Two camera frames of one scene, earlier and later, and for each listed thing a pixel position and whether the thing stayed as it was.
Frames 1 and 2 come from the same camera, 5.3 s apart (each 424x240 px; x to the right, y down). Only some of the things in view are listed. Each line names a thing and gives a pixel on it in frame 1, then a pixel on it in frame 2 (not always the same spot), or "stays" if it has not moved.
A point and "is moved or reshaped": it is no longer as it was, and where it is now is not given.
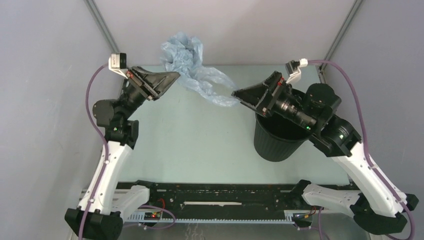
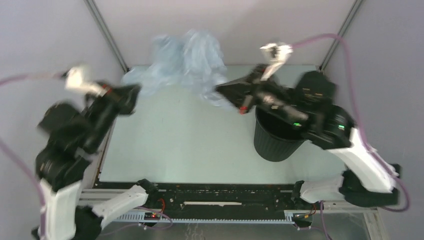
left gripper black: [152, 85] to [127, 94]
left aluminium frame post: [102, 26] stays
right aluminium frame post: [355, 7] stays
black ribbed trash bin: [276, 138] stays
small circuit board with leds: [152, 216] stays
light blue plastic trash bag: [183, 54] is moved or reshaped
